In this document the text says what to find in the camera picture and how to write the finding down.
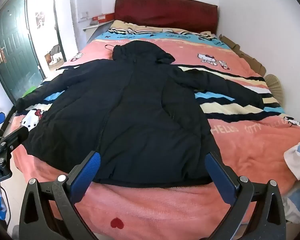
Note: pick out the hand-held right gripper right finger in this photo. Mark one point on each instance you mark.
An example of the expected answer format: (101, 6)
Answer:
(219, 175)

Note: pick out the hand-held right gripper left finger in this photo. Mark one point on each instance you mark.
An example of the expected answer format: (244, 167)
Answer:
(88, 173)

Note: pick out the black hooded jacket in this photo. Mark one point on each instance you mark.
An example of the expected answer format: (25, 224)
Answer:
(140, 105)

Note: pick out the thin clothes hanger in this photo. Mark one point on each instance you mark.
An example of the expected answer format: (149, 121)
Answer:
(110, 47)

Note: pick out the pink cartoon printed blanket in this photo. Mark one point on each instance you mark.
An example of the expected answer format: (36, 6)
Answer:
(240, 142)

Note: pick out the green object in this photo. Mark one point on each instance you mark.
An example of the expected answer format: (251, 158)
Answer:
(30, 91)

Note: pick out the dark green door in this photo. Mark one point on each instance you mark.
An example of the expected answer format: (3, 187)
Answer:
(12, 55)

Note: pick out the white and blue cloth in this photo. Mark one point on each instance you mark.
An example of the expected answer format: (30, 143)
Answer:
(298, 160)

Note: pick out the small brown cardboard box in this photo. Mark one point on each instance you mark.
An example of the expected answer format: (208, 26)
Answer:
(48, 58)

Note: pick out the grey cloth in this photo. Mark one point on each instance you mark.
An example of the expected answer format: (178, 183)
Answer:
(56, 49)

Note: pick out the woven hand fan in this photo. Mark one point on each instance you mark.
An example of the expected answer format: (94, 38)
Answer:
(274, 86)

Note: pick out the flattened brown cardboard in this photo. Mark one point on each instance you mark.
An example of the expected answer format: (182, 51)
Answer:
(247, 57)

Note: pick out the white bedside shelf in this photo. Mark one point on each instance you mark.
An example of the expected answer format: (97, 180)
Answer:
(96, 28)

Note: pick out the red flat box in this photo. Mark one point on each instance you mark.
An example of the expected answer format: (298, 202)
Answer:
(103, 17)

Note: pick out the dark red headboard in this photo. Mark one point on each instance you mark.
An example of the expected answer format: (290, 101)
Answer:
(165, 12)

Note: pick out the white wall switch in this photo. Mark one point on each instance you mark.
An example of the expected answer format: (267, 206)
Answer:
(84, 15)

